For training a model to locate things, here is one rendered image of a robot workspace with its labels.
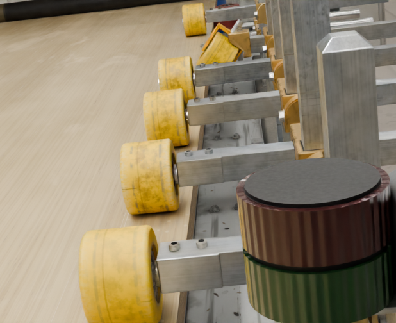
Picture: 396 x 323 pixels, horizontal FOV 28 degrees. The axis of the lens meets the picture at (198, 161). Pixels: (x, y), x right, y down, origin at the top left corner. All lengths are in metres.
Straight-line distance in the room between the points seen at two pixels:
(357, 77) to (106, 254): 0.23
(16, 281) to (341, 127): 0.37
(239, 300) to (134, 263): 0.68
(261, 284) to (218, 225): 1.27
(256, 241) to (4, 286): 0.50
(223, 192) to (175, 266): 1.13
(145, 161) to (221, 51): 0.75
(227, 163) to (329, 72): 0.34
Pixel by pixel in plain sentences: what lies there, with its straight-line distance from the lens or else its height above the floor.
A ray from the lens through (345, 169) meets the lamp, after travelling 0.33.
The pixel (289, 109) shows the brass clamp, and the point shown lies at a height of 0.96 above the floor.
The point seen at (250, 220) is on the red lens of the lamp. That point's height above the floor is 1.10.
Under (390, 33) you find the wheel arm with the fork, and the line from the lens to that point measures 1.63.
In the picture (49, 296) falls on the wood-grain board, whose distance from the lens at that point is 0.75.
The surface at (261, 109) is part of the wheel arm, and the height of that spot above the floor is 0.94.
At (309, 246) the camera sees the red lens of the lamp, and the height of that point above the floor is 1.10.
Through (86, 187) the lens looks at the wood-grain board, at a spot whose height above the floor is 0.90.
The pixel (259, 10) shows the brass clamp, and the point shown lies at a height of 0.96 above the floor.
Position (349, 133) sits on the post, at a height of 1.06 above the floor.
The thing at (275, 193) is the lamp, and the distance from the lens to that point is 0.31.
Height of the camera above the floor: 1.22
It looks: 18 degrees down
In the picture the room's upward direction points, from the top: 7 degrees counter-clockwise
